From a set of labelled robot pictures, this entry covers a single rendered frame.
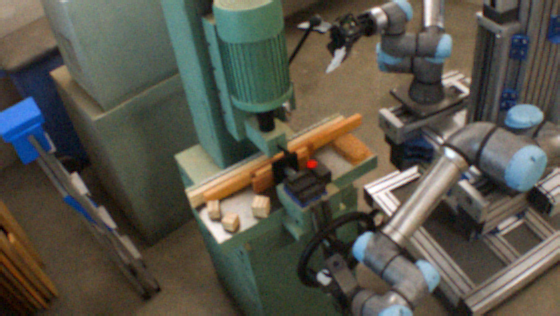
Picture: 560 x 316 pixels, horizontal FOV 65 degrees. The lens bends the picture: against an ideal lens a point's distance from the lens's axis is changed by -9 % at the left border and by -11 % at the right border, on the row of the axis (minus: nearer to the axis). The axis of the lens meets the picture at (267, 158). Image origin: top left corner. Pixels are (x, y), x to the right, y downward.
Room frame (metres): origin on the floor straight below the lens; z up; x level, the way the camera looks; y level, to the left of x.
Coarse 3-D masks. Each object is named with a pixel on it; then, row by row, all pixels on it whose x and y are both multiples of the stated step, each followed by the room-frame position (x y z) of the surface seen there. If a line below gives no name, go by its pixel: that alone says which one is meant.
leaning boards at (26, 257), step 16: (0, 208) 1.69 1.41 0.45; (0, 224) 1.83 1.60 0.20; (16, 224) 1.77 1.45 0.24; (0, 240) 1.40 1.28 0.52; (16, 240) 1.45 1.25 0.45; (0, 256) 1.33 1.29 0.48; (16, 256) 1.41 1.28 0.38; (32, 256) 1.62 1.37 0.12; (0, 272) 1.37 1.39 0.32; (16, 272) 1.34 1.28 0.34; (32, 272) 1.44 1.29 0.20; (0, 288) 1.28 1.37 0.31; (16, 288) 1.38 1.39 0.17; (32, 288) 1.36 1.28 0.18; (48, 288) 1.47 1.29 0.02; (16, 304) 1.28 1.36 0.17; (32, 304) 1.38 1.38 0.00; (48, 304) 1.37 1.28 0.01
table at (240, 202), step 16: (320, 160) 1.16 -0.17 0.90; (336, 160) 1.15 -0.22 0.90; (368, 160) 1.13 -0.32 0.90; (336, 176) 1.08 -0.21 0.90; (352, 176) 1.10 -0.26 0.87; (240, 192) 1.08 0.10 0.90; (272, 192) 1.06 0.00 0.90; (192, 208) 1.06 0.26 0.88; (224, 208) 1.02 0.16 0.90; (240, 208) 1.01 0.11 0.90; (272, 208) 0.99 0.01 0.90; (208, 224) 0.97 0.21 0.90; (240, 224) 0.95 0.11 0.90; (256, 224) 0.94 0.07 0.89; (272, 224) 0.96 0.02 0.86; (288, 224) 0.94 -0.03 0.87; (224, 240) 0.90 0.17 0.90; (240, 240) 0.92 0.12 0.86
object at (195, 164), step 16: (288, 128) 1.48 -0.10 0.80; (176, 160) 1.42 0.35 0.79; (192, 160) 1.39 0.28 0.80; (208, 160) 1.38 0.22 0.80; (192, 176) 1.30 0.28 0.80; (208, 176) 1.29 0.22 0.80; (352, 192) 1.10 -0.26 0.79; (272, 240) 0.96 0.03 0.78; (288, 240) 0.98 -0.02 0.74; (256, 256) 0.93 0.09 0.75
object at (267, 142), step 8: (248, 120) 1.22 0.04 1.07; (256, 120) 1.21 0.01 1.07; (248, 128) 1.21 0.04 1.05; (256, 128) 1.17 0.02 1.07; (280, 128) 1.15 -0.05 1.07; (248, 136) 1.21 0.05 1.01; (256, 136) 1.16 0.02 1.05; (264, 136) 1.13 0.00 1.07; (272, 136) 1.12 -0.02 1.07; (280, 136) 1.12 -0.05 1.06; (256, 144) 1.17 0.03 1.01; (264, 144) 1.12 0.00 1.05; (272, 144) 1.11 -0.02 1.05; (280, 144) 1.12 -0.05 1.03; (264, 152) 1.13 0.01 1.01; (272, 152) 1.11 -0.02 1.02
